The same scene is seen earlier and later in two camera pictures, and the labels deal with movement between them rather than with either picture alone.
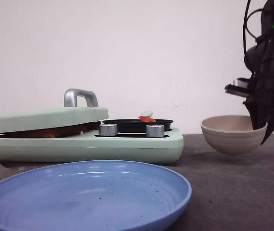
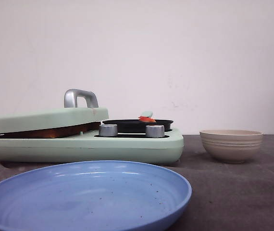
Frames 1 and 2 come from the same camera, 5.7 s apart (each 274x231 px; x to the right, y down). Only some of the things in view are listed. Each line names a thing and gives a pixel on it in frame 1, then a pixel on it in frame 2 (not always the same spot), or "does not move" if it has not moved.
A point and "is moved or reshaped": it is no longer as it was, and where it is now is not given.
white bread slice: (68, 131) does not move
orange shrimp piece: (146, 119) does not move
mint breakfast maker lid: (69, 114) does not move
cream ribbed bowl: (231, 134) is moved or reshaped
